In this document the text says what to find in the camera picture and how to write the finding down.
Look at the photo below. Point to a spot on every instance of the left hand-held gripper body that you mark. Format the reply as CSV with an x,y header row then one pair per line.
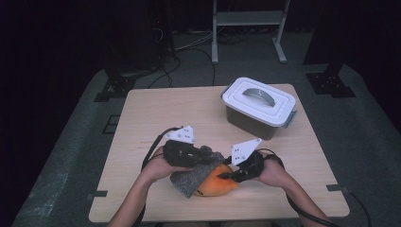
x,y
181,154

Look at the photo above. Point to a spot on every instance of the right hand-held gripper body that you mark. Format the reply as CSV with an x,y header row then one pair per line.
x,y
252,167

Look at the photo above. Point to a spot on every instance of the orange plush toy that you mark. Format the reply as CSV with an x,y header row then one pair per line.
x,y
214,186

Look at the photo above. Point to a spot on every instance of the grey fluffy cloth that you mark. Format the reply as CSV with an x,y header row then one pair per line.
x,y
195,179

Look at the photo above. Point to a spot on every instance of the brown transparent storage box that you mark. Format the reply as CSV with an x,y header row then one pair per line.
x,y
246,124

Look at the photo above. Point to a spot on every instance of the person's right hand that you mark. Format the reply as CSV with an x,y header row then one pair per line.
x,y
275,173

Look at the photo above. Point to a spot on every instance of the person's left hand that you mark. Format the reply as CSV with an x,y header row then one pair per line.
x,y
157,168

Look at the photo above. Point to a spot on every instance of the black floor tape outline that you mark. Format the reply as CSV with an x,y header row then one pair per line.
x,y
110,125

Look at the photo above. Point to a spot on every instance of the black tape strip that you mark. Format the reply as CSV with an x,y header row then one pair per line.
x,y
334,188
101,193

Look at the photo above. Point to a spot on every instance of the black stand base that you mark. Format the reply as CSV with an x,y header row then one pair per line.
x,y
327,83
118,85

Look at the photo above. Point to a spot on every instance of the white metal stand frame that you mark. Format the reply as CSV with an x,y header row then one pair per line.
x,y
249,18

